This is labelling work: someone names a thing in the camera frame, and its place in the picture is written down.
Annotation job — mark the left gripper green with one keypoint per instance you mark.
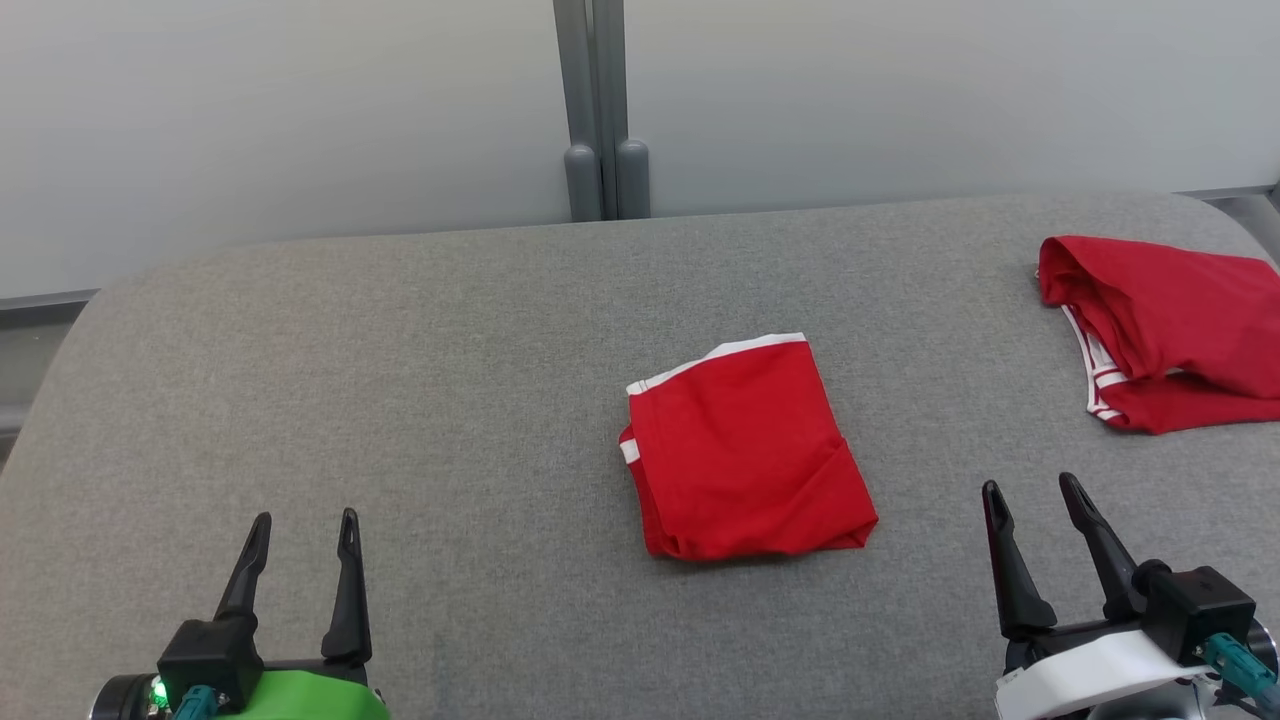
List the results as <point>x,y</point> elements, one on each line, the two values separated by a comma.
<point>310,700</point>

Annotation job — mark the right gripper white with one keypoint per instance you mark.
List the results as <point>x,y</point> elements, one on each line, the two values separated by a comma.
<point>1080,675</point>

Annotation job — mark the red white basketball jersey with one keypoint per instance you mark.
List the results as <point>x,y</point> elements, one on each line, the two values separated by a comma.
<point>1190,320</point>

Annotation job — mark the red shorts with white trim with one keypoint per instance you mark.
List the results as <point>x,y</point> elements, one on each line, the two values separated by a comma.
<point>740,460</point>

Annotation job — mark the grey fabric sofa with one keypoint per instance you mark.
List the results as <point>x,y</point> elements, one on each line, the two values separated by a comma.
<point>400,400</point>

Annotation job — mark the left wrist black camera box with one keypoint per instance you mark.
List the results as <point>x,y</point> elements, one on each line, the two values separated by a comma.
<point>210,660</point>

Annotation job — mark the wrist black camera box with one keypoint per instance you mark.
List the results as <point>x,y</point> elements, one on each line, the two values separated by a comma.
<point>1200,610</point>
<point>210,660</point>

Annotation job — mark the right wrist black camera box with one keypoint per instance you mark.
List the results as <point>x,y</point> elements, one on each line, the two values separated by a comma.
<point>1200,610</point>

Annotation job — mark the grey partition bottom rail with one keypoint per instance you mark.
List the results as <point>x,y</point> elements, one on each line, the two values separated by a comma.
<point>45,301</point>
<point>1235,192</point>

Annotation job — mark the grey partition post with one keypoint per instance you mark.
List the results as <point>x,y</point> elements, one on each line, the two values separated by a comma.
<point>602,100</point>

